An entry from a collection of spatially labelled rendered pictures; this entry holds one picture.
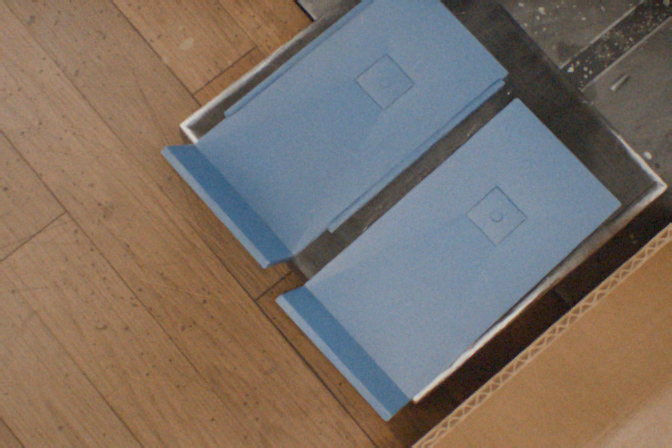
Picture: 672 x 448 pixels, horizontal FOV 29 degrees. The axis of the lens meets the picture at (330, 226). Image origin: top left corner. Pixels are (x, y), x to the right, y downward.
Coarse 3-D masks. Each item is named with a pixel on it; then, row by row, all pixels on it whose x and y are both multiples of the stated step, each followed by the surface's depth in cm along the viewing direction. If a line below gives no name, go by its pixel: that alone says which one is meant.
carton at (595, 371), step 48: (624, 288) 62; (576, 336) 61; (624, 336) 61; (528, 384) 60; (576, 384) 60; (624, 384) 60; (432, 432) 53; (480, 432) 60; (528, 432) 60; (576, 432) 60; (624, 432) 60
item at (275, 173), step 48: (384, 0) 63; (432, 0) 63; (336, 48) 62; (384, 48) 62; (432, 48) 62; (480, 48) 62; (288, 96) 61; (336, 96) 61; (432, 96) 61; (192, 144) 60; (240, 144) 60; (288, 144) 60; (336, 144) 61; (384, 144) 61; (240, 192) 60; (288, 192) 60; (336, 192) 60; (240, 240) 57; (288, 240) 59
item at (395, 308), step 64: (512, 128) 61; (448, 192) 60; (512, 192) 60; (576, 192) 61; (384, 256) 59; (448, 256) 60; (512, 256) 60; (320, 320) 57; (384, 320) 59; (448, 320) 59; (384, 384) 57
